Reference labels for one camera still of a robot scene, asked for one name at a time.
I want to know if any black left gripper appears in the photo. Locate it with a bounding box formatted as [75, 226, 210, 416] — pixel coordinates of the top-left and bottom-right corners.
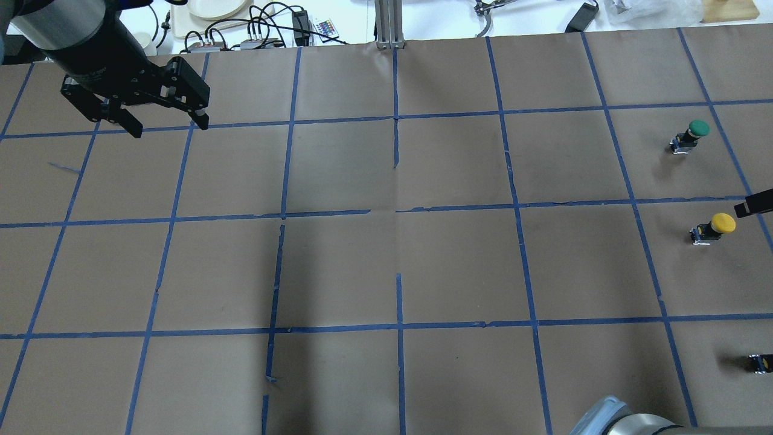
[46, 12, 211, 139]

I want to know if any yellow push button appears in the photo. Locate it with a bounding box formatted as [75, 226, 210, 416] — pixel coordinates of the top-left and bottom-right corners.
[690, 213, 737, 245]

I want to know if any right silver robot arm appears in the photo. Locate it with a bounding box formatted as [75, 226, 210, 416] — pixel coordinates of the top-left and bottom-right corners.
[569, 189, 772, 434]

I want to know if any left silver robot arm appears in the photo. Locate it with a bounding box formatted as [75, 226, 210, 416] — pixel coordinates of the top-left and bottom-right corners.
[8, 1, 211, 138]

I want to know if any green push button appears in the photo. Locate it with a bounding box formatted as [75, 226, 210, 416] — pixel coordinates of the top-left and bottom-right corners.
[669, 120, 711, 155]

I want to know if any white plate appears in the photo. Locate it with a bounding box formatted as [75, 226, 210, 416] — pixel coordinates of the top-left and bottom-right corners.
[186, 0, 249, 22]

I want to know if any small remote control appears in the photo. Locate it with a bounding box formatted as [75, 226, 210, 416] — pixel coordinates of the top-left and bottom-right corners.
[313, 19, 339, 39]

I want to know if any wooden cutting board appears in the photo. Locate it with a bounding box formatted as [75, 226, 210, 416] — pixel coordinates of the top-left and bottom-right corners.
[701, 0, 761, 24]

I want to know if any clear plastic bag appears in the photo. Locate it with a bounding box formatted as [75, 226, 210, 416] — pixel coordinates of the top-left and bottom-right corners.
[599, 1, 704, 28]

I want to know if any black power adapter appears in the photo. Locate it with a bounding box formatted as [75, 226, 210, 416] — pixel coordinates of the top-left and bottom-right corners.
[564, 1, 600, 33]

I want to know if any aluminium frame post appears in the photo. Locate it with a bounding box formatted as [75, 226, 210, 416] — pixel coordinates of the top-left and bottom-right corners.
[374, 0, 405, 50]

